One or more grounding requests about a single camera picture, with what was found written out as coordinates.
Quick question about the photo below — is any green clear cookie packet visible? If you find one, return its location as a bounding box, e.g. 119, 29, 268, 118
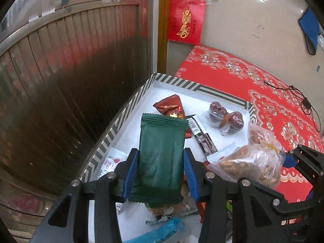
145, 202, 200, 226

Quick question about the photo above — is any red candy packet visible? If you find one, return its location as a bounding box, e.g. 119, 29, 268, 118
152, 94, 191, 138
197, 201, 207, 224

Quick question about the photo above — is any brown panelled door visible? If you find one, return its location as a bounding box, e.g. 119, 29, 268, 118
0, 0, 155, 243

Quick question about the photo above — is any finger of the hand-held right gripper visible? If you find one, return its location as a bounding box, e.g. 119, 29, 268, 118
280, 144, 324, 186
253, 185, 315, 218

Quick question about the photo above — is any blue black wall pad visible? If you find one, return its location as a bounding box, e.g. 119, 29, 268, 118
298, 6, 321, 55

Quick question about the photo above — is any white strawberry snack packet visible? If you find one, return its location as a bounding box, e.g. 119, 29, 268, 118
97, 147, 129, 180

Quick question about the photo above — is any long pale blue snack packet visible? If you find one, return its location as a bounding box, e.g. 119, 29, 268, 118
121, 219, 186, 243

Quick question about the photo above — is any striped cardboard box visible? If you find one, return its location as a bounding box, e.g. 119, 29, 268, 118
81, 72, 257, 243

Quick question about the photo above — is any red floral tablecloth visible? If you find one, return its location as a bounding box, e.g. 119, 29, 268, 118
175, 46, 324, 203

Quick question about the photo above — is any light blue nut packet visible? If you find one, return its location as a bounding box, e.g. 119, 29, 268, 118
206, 120, 286, 190

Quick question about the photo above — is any red door couplet strip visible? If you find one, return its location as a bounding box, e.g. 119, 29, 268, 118
139, 0, 155, 38

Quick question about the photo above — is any clear packet of red dates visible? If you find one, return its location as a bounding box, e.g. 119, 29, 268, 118
202, 101, 245, 136

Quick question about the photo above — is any red gold wall poster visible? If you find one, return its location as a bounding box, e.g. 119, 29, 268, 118
167, 0, 206, 45

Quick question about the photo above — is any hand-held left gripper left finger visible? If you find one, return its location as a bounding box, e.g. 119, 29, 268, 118
30, 148, 140, 243

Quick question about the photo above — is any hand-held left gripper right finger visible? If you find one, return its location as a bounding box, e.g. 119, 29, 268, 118
183, 147, 282, 243

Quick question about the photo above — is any black cable with adapter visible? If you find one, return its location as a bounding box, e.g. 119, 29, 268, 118
264, 80, 320, 132

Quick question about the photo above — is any brown stick snack packet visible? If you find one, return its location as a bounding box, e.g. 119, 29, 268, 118
187, 116, 218, 156

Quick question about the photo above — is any golden wooden door frame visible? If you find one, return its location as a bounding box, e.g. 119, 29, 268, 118
157, 0, 173, 74

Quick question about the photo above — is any dark green snack packet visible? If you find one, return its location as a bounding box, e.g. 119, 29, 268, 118
129, 113, 189, 204

